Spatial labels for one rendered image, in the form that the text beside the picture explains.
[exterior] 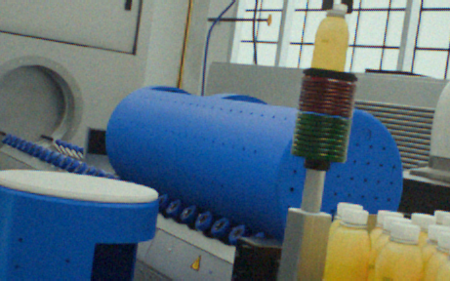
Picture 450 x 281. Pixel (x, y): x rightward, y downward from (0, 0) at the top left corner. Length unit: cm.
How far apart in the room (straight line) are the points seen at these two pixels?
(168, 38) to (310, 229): 630
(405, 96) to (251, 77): 110
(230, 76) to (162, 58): 267
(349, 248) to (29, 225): 50
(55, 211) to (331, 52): 58
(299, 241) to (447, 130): 126
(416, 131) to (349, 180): 200
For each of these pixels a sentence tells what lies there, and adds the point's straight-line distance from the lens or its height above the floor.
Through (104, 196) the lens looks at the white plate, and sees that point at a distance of 136.
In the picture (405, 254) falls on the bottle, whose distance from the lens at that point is 113.
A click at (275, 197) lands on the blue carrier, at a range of 144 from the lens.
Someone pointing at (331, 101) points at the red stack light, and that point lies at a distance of 91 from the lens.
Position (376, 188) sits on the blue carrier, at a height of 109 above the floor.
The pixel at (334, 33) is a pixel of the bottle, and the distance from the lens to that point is 157.
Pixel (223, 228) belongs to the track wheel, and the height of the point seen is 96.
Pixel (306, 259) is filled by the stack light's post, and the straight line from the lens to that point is 94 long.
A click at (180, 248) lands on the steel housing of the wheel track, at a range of 180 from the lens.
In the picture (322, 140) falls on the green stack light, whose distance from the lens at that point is 91.
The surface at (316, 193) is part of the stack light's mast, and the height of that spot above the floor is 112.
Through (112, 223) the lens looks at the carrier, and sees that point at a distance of 137.
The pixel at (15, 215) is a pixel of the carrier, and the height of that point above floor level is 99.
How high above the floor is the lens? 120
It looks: 3 degrees down
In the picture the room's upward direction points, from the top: 8 degrees clockwise
